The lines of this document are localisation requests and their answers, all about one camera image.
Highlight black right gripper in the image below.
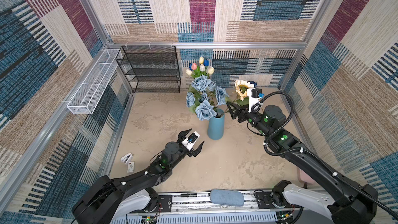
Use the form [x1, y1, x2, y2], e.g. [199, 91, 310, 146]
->
[226, 96, 272, 138]

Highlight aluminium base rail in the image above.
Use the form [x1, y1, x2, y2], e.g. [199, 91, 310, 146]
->
[77, 188, 343, 224]

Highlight small white paper tags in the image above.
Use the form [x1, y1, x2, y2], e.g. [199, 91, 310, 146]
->
[120, 153, 135, 173]

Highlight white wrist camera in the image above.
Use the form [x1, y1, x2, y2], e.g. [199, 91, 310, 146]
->
[182, 131, 200, 151]
[247, 88, 264, 113]

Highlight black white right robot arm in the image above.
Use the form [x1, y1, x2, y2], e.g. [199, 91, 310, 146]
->
[227, 89, 398, 224]

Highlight white wire mesh basket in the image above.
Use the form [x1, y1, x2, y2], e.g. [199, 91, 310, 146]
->
[67, 49, 119, 115]

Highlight blue-grey artificial rose bunch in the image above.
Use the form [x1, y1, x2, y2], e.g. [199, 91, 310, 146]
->
[186, 75, 229, 121]

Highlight pink artificial tulip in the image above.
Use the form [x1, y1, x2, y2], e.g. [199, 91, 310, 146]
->
[192, 63, 198, 71]

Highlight black wire shelf rack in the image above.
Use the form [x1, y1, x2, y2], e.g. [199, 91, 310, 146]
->
[116, 46, 181, 93]

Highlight dark blue artificial rose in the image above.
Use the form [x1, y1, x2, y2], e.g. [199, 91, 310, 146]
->
[249, 81, 257, 88]

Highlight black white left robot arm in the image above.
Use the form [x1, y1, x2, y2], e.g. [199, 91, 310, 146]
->
[72, 129, 203, 224]

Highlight pink rectangular pad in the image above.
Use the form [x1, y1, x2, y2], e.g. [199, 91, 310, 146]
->
[297, 169, 315, 185]

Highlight beige artificial flower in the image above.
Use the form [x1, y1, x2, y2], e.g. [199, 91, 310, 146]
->
[232, 80, 254, 106]

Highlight teal cylindrical vase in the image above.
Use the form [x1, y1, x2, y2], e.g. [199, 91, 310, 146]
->
[207, 108, 225, 140]

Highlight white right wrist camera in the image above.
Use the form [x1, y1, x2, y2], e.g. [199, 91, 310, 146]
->
[247, 88, 264, 113]

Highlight blue-grey oval pad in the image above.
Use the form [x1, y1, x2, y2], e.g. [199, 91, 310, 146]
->
[209, 189, 245, 207]

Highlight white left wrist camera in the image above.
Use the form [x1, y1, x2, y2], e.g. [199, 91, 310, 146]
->
[182, 131, 200, 151]

